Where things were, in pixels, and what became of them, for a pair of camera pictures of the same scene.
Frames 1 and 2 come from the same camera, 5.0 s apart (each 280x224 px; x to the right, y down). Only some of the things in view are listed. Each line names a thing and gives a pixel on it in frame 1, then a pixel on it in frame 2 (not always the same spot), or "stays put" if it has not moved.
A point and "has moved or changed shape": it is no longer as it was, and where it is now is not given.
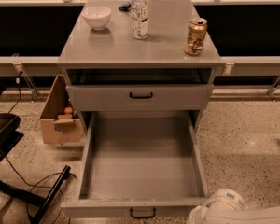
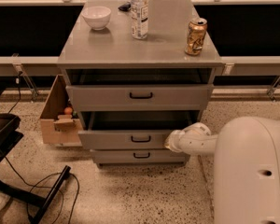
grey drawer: x=140 y=164 has moved or changed shape
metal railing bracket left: x=18 y=63 stays put
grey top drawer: x=178 y=97 stays put
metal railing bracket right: x=270 y=92 stays put
